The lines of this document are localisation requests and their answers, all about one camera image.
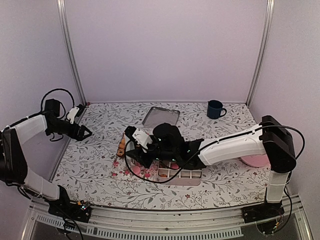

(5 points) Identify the front aluminium rail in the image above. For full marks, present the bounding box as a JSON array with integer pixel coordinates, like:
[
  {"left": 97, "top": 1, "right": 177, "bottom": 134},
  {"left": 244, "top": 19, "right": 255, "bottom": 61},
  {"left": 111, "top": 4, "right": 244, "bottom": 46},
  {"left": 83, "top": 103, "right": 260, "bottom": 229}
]
[{"left": 21, "top": 195, "right": 313, "bottom": 240}]

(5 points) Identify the aluminium frame post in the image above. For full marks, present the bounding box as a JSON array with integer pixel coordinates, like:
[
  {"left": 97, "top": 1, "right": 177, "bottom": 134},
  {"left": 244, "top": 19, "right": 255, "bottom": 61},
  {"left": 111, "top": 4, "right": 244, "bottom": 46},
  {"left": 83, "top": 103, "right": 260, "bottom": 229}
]
[
  {"left": 56, "top": 0, "right": 87, "bottom": 105},
  {"left": 245, "top": 0, "right": 275, "bottom": 108}
]

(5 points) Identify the dark blue mug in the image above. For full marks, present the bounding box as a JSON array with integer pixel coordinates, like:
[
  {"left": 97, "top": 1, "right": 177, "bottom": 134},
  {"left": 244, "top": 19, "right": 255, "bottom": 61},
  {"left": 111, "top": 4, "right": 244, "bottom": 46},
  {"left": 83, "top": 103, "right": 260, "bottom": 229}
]
[{"left": 206, "top": 100, "right": 227, "bottom": 120}]

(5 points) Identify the left aluminium frame post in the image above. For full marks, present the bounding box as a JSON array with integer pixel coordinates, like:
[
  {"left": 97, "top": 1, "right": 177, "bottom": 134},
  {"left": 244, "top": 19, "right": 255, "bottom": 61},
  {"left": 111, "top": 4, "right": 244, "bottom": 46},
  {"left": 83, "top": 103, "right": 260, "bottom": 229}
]
[{"left": 56, "top": 0, "right": 87, "bottom": 105}]

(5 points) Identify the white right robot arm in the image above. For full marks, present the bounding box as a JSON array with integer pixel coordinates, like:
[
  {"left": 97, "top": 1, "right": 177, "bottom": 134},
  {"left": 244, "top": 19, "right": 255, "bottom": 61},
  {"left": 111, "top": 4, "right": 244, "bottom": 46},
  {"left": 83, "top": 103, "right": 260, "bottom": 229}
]
[{"left": 124, "top": 115, "right": 298, "bottom": 218}]

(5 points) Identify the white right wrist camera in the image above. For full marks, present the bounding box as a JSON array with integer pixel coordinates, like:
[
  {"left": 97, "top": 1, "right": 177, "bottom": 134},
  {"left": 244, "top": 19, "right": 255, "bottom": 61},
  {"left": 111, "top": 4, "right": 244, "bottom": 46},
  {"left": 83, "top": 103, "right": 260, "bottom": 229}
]
[{"left": 124, "top": 126, "right": 153, "bottom": 153}]

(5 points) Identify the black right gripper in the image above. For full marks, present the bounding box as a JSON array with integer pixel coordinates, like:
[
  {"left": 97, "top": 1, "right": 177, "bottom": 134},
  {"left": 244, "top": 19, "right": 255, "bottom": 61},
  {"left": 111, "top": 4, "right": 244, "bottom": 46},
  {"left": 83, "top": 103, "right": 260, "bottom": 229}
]
[{"left": 125, "top": 135, "right": 177, "bottom": 170}]

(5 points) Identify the silver tin lid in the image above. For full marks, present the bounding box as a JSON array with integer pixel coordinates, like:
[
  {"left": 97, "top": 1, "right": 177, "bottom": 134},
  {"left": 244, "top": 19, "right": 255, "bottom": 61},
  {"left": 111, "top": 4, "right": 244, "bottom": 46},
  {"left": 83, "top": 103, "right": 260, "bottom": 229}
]
[{"left": 142, "top": 106, "right": 180, "bottom": 128}]

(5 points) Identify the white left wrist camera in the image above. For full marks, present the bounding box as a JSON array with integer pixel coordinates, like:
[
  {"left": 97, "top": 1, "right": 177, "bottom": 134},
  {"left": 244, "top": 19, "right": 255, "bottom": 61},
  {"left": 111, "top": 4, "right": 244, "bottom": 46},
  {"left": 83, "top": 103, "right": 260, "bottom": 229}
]
[{"left": 65, "top": 104, "right": 85, "bottom": 124}]

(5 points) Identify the pink plate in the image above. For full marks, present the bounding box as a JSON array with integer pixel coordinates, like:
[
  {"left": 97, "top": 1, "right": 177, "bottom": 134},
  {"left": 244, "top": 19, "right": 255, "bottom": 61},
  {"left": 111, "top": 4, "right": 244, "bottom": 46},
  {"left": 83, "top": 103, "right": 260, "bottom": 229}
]
[{"left": 240, "top": 154, "right": 270, "bottom": 168}]

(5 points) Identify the pink divided cookie tin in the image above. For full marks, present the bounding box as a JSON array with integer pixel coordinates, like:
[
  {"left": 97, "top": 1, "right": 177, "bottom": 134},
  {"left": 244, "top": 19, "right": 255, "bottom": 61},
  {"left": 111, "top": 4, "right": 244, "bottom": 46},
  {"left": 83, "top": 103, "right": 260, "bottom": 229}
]
[{"left": 157, "top": 161, "right": 203, "bottom": 187}]

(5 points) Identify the right aluminium frame post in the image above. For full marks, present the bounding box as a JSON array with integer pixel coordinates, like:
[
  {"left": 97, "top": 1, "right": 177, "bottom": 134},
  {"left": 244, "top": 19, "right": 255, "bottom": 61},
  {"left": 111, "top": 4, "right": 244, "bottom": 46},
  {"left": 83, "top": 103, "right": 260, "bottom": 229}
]
[{"left": 245, "top": 0, "right": 275, "bottom": 108}]

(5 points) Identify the pink sandwich cookie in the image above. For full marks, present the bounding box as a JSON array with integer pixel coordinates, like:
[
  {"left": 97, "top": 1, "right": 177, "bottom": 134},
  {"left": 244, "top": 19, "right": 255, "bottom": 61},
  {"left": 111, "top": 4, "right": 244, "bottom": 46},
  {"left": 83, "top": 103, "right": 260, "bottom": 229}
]
[
  {"left": 132, "top": 165, "right": 141, "bottom": 176},
  {"left": 170, "top": 162, "right": 179, "bottom": 169}
]

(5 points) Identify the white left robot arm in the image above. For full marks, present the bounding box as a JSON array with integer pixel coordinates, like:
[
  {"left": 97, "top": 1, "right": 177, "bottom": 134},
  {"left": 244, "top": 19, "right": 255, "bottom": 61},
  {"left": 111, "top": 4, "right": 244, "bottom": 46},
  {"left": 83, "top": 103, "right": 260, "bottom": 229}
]
[{"left": 0, "top": 98, "right": 92, "bottom": 217}]

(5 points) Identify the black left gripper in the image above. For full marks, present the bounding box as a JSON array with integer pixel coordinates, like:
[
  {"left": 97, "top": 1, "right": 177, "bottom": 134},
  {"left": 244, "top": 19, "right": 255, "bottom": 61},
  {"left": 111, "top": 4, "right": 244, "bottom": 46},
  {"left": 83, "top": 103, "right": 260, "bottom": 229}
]
[{"left": 47, "top": 118, "right": 93, "bottom": 141}]

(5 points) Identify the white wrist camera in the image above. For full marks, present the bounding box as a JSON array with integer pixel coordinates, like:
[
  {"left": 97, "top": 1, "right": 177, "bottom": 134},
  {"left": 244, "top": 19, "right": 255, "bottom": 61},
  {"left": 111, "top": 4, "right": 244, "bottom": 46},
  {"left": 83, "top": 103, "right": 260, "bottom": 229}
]
[
  {"left": 65, "top": 104, "right": 85, "bottom": 124},
  {"left": 124, "top": 126, "right": 153, "bottom": 153}
]

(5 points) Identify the floral rectangular tray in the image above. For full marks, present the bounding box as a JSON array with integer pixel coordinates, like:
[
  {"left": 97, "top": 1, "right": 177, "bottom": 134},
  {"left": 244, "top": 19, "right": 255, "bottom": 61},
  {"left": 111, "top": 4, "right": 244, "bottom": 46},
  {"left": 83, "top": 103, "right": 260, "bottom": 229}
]
[{"left": 111, "top": 132, "right": 161, "bottom": 182}]

